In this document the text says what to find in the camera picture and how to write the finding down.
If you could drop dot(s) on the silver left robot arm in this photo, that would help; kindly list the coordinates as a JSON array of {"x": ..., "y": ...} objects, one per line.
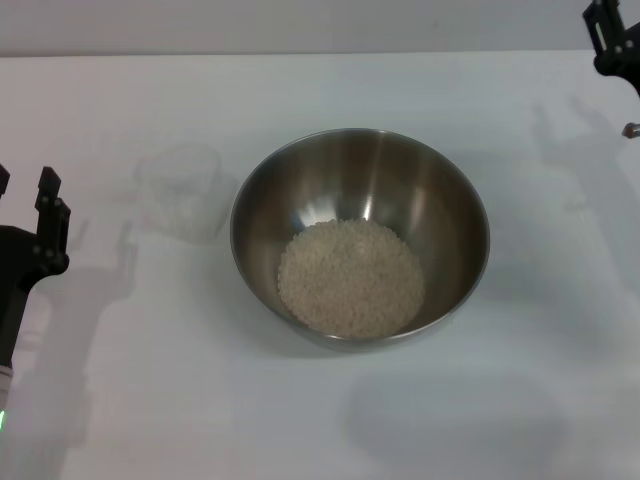
[{"x": 3, "y": 395}]

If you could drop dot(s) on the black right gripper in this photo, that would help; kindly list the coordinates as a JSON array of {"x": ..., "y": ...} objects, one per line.
[{"x": 625, "y": 62}]

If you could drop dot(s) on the stainless steel bowl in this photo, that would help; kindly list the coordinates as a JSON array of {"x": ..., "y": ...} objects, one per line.
[{"x": 400, "y": 175}]

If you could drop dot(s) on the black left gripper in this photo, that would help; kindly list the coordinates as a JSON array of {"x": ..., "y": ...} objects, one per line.
[{"x": 17, "y": 260}]

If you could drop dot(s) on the clear plastic measuring cup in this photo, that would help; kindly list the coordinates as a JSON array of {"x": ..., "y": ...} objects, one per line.
[{"x": 175, "y": 200}]

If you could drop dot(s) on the white rice grains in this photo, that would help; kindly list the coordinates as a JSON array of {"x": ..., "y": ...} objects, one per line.
[{"x": 350, "y": 280}]

